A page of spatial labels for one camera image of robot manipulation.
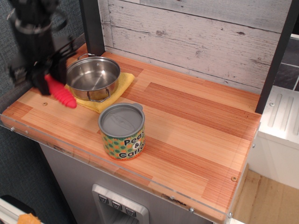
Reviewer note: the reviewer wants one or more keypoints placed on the black frame post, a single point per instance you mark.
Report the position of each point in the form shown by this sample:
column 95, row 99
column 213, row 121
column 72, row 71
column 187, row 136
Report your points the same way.
column 92, row 26
column 278, row 56

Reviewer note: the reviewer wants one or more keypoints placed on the yellow cloth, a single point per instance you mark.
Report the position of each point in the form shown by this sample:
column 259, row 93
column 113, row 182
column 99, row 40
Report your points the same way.
column 124, row 81

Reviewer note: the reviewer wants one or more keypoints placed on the white toy sink unit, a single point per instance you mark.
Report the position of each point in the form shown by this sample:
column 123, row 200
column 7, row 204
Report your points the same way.
column 275, row 150

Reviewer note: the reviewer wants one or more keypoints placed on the red-handled metal spoon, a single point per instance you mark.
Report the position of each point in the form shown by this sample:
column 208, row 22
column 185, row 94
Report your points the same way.
column 60, row 93

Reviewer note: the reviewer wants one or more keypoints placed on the black and orange object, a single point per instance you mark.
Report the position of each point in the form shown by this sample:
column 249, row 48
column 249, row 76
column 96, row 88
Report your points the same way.
column 13, row 211

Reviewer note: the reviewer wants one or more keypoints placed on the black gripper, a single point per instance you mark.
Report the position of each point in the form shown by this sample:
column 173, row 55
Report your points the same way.
column 25, row 69

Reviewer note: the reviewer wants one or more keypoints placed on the black left frame post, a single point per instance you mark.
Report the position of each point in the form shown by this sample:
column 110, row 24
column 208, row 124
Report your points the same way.
column 92, row 26

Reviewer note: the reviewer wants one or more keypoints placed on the silver dispenser panel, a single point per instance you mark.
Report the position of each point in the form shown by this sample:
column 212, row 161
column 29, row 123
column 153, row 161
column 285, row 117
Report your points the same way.
column 116, row 209

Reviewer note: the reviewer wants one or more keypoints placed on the peas and carrots can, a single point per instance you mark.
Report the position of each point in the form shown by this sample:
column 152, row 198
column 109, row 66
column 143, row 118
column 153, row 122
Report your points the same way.
column 122, row 128

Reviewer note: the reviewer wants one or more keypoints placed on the grey toy fridge cabinet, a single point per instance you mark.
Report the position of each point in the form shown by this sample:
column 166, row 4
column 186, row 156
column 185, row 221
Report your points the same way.
column 77, row 181

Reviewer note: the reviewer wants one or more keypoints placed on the black right frame post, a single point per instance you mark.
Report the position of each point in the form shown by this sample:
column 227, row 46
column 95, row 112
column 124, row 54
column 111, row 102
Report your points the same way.
column 278, row 56

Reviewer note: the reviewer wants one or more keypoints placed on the clear acrylic table edge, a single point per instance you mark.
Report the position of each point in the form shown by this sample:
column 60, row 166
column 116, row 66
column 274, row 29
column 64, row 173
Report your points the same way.
column 81, row 140

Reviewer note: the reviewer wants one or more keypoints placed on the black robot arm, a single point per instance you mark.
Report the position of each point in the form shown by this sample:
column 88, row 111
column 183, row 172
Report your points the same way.
column 39, row 52

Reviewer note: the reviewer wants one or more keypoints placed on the stainless steel pot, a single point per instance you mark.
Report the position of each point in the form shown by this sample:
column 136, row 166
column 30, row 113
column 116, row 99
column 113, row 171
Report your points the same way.
column 91, row 74

